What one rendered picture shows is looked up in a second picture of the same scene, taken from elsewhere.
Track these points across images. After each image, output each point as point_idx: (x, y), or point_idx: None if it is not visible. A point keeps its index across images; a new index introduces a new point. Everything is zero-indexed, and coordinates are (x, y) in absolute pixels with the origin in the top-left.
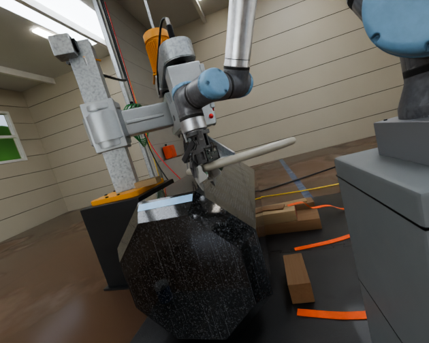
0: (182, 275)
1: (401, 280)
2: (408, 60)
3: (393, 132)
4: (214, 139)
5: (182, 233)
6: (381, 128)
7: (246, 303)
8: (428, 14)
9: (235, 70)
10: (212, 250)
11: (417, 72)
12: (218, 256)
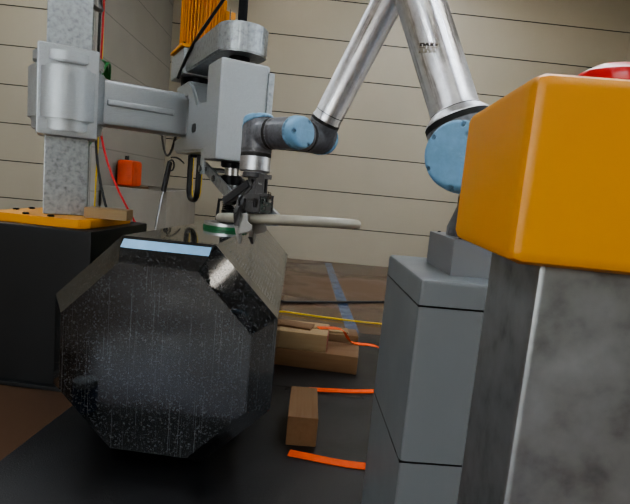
0: (156, 354)
1: (400, 360)
2: None
3: (437, 242)
4: None
5: (181, 294)
6: (433, 237)
7: (233, 409)
8: (453, 170)
9: (324, 126)
10: (214, 328)
11: None
12: (219, 337)
